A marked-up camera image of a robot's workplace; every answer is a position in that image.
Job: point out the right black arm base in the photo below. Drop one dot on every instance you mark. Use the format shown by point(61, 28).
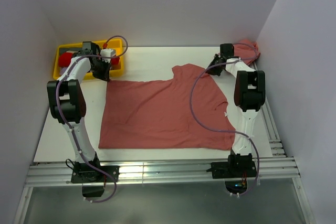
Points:
point(237, 176)

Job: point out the rolled grey t-shirt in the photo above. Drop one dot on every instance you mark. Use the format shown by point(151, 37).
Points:
point(64, 50)

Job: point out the aluminium rail frame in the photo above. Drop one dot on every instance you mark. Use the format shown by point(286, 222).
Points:
point(171, 191)

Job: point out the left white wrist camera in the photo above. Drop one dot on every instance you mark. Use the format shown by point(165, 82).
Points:
point(108, 53)

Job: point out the rolled lilac t-shirt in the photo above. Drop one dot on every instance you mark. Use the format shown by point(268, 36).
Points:
point(62, 71)

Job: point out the salmon pink t-shirt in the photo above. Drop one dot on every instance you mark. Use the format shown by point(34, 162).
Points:
point(247, 50)
point(187, 111)

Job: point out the yellow plastic tray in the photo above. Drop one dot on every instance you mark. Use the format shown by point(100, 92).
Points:
point(115, 43)

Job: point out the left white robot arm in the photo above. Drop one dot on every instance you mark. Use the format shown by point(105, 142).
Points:
point(67, 103)

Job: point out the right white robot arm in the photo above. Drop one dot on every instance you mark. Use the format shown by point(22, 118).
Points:
point(249, 96)

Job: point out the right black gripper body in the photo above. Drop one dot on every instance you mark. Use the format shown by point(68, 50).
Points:
point(216, 70)

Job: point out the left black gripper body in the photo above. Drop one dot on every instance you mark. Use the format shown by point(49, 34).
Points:
point(101, 70)

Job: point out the folded salmon pink t-shirt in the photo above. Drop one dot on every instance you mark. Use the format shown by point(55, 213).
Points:
point(247, 50)

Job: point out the rolled red t-shirt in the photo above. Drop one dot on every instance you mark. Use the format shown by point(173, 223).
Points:
point(64, 60)

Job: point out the rolled beige t-shirt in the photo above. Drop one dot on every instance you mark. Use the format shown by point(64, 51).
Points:
point(71, 52)

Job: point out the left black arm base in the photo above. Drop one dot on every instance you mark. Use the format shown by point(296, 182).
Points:
point(94, 182)

